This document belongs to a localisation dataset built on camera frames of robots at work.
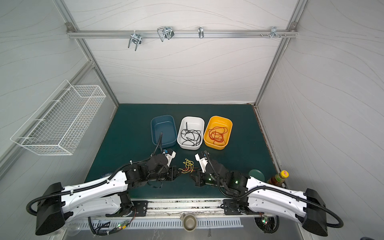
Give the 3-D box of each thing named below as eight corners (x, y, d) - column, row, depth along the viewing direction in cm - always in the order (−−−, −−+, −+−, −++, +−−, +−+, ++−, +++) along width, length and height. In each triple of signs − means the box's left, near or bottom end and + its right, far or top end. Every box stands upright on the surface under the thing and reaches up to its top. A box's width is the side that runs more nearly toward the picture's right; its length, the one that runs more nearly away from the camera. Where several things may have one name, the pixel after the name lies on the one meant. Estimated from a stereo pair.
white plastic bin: (177, 149, 96) (176, 145, 92) (180, 121, 111) (179, 116, 107) (205, 149, 96) (205, 145, 92) (204, 121, 111) (204, 116, 107)
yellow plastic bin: (200, 146, 99) (201, 141, 94) (209, 119, 114) (210, 114, 109) (227, 153, 95) (229, 148, 91) (232, 124, 110) (234, 119, 106)
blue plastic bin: (153, 149, 96) (151, 145, 91) (153, 122, 111) (151, 117, 106) (178, 145, 98) (177, 140, 93) (174, 119, 113) (173, 114, 108)
